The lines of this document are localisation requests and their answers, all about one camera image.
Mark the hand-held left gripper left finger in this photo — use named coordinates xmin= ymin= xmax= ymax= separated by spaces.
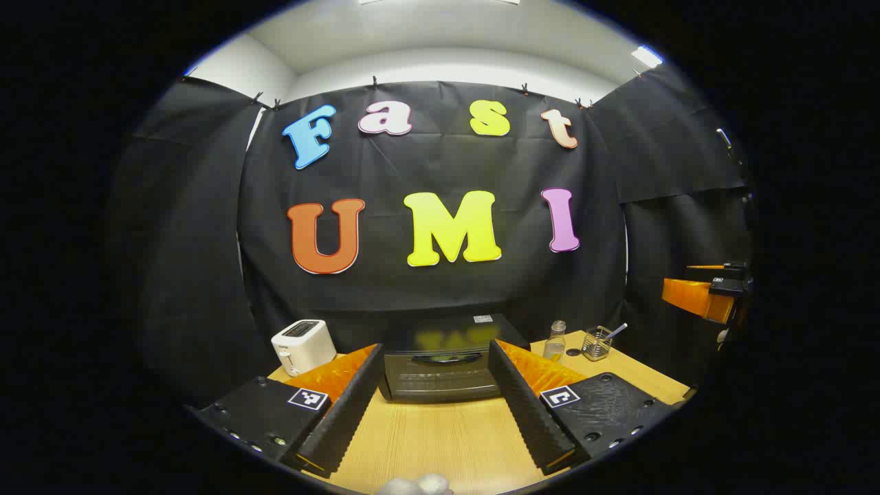
xmin=195 ymin=342 xmax=386 ymax=480

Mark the black electric oven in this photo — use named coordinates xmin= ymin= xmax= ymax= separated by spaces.
xmin=377 ymin=313 xmax=530 ymax=404

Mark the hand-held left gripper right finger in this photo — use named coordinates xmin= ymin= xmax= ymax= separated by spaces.
xmin=487 ymin=337 xmax=688 ymax=476

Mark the metal wire basket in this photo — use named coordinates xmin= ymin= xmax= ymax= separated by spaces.
xmin=582 ymin=326 xmax=614 ymax=362

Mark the white toaster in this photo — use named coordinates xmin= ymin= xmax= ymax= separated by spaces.
xmin=271 ymin=319 xmax=338 ymax=377

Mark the clear plastic bottle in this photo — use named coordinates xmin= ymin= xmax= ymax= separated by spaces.
xmin=542 ymin=320 xmax=567 ymax=363

